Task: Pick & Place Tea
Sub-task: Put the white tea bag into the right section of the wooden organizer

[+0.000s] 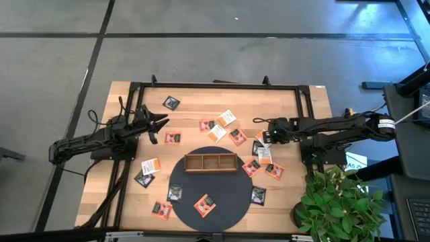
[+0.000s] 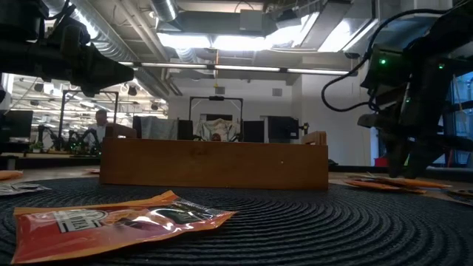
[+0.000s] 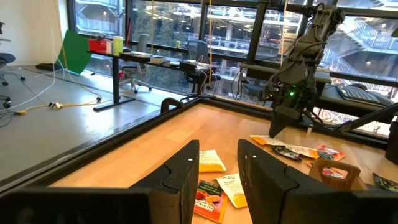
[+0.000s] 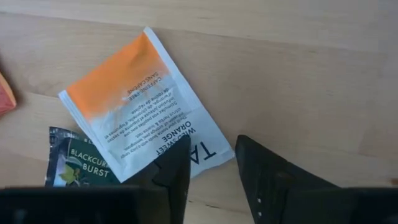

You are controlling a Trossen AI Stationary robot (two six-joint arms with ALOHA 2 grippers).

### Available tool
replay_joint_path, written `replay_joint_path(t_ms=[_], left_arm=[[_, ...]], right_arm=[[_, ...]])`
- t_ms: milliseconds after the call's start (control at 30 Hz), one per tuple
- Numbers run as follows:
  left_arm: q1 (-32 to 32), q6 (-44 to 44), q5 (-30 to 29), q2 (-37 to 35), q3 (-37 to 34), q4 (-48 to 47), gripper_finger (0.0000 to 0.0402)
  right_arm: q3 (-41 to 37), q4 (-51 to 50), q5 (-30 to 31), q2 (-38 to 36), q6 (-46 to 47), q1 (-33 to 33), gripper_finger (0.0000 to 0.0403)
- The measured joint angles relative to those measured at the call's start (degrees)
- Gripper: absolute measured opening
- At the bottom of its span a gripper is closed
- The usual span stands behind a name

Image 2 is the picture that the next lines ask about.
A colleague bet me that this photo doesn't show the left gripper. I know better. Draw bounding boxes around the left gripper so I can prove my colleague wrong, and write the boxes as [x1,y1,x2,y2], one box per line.
[0,21,135,98]

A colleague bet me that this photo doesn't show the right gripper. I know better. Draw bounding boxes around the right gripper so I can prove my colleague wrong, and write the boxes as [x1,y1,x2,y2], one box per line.
[357,44,473,180]

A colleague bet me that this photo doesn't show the orange peach tea packet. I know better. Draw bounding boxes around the orange peach tea packet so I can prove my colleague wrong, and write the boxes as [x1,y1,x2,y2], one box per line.
[10,190,237,265]
[364,175,452,190]
[342,178,428,195]

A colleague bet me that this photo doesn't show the wooden tea organizer box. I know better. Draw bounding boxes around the wooden tea organizer box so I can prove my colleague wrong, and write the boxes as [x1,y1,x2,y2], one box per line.
[98,123,330,191]

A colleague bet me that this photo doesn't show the background robot arms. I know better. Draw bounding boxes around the background robot arms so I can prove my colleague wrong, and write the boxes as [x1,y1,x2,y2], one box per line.
[36,124,103,156]

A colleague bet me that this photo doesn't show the window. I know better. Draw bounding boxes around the window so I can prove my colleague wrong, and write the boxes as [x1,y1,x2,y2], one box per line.
[435,72,473,166]

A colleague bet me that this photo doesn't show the grey cloth cover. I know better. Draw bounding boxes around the grey cloth cover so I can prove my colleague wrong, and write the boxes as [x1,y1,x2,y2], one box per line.
[139,115,179,140]

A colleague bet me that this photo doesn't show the black monitor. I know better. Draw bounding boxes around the black monitor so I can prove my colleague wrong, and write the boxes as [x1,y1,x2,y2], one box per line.
[268,116,299,144]
[242,120,265,143]
[0,109,34,140]
[177,119,194,141]

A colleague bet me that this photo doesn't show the round dark woven placemat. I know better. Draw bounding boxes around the round dark woven placemat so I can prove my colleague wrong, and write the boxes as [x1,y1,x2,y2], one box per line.
[0,176,473,266]

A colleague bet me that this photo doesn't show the white cloth cover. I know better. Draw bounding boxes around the white cloth cover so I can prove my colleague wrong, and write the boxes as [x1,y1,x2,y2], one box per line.
[194,117,242,143]

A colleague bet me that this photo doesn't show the long ceiling light fixture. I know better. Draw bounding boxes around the long ceiling light fixture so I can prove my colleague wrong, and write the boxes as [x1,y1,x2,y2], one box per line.
[118,61,358,78]

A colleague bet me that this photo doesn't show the grey ceiling box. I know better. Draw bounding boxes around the grey ceiling box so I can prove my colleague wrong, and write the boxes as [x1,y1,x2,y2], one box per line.
[239,9,264,33]

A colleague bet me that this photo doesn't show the black robot station frame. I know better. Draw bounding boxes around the black robot station frame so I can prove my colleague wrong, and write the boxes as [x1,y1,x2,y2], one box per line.
[58,89,120,156]
[188,95,245,143]

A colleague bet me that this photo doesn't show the silver spiral air duct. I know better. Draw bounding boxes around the silver spiral air duct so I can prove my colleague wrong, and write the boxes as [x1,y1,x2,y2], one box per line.
[42,0,169,100]

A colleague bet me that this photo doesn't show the short round silver duct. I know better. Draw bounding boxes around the short round silver duct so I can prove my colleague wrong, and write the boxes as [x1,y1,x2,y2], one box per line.
[149,0,179,23]

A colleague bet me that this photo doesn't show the yellow hanging cord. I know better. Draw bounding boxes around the yellow hanging cord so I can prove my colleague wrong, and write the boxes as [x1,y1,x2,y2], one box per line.
[213,50,220,89]

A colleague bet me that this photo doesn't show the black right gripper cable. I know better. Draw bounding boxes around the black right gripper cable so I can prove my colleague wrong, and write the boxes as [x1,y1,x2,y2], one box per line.
[320,7,450,113]

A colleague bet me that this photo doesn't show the rectangular metal air duct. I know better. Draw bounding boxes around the rectangular metal air duct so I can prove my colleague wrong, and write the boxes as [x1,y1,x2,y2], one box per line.
[299,0,380,52]

